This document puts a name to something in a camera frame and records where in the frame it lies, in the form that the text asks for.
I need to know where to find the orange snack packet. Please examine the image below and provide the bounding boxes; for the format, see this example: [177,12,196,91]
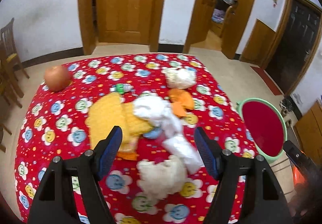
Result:
[117,148,139,161]

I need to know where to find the yellow foam fruit net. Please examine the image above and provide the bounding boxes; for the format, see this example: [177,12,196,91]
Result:
[85,93,153,149]

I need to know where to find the white paper ball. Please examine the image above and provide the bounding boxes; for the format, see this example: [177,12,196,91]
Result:
[162,68,196,89]
[136,155,187,201]

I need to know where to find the orange wrapper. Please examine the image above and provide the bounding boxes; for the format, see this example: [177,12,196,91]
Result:
[168,88,194,118]

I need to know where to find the white cloth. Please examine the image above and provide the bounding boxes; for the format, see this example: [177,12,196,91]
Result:
[133,96,204,175]

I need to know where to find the orange plastic stool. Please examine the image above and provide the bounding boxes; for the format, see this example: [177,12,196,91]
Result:
[292,165,306,186]

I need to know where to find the wooden low cabinet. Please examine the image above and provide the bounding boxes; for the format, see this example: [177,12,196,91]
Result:
[294,101,322,166]

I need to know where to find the red bin green rim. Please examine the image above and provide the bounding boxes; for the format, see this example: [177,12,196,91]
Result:
[237,98,288,163]

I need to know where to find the red doormat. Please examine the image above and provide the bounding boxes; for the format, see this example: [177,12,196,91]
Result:
[251,66,283,96]

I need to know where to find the red apple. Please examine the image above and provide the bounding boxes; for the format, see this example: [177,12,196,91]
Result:
[44,65,71,92]

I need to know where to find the green blue toy figure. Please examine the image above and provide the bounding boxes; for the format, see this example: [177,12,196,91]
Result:
[110,83,134,94]

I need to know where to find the near wooden chair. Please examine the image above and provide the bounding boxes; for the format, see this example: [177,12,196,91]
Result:
[1,42,22,153]

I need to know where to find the wooden chair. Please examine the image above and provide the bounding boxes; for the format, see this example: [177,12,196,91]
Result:
[1,18,29,81]
[1,42,22,153]

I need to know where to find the red smiley flower tablecloth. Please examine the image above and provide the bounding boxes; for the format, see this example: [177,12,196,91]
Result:
[15,54,258,223]

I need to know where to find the far wooden chair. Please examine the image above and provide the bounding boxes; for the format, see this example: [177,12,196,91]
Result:
[1,18,29,81]

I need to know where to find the dark entrance door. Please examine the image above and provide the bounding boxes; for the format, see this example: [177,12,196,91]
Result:
[266,0,321,93]

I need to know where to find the open wooden door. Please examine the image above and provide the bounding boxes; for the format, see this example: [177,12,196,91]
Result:
[186,0,216,45]

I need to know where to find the closed wooden door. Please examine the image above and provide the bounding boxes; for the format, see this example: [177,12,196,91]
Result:
[96,0,153,45]

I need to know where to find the wooden wall panel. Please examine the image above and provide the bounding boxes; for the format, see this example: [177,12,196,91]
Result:
[239,19,276,67]

